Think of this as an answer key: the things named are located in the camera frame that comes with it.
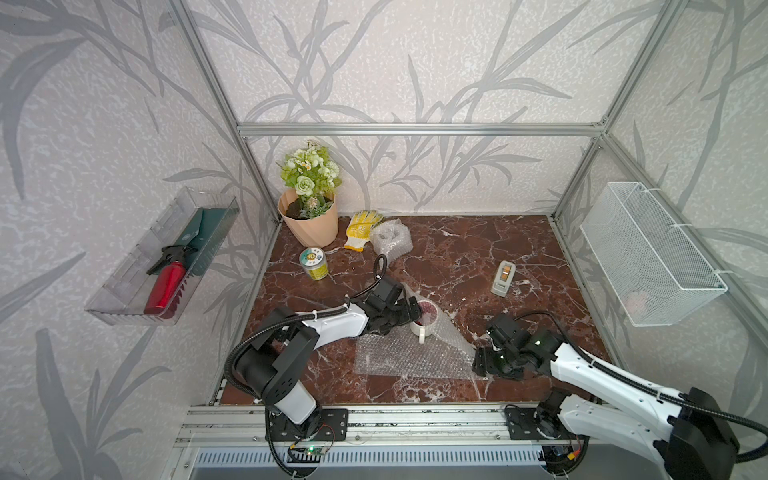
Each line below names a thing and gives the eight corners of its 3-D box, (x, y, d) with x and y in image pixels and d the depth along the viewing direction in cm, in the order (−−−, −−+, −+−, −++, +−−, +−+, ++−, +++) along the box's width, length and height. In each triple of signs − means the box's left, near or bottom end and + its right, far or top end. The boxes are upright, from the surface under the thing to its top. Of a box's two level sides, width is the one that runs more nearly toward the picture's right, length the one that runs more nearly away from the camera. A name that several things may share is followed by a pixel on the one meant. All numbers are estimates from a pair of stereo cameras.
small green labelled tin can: (303, 280, 104) (296, 266, 97) (308, 261, 109) (301, 246, 102) (326, 280, 104) (321, 266, 97) (330, 261, 109) (325, 246, 102)
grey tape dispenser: (488, 291, 101) (492, 284, 97) (498, 266, 108) (502, 258, 104) (504, 298, 99) (508, 291, 95) (513, 272, 106) (517, 264, 102)
